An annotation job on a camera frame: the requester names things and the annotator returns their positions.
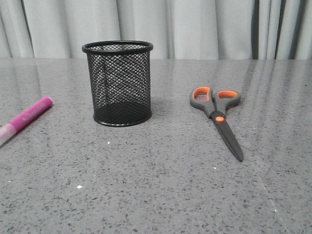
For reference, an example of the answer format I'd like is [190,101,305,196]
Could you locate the grey curtain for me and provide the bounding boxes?
[0,0,312,59]

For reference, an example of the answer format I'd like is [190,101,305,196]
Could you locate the black mesh pen holder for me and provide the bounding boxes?
[82,40,153,127]

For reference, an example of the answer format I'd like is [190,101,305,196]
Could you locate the pink marker pen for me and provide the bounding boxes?
[0,97,53,146]

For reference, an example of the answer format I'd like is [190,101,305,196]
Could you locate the grey orange scissors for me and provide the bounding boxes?
[189,86,244,162]

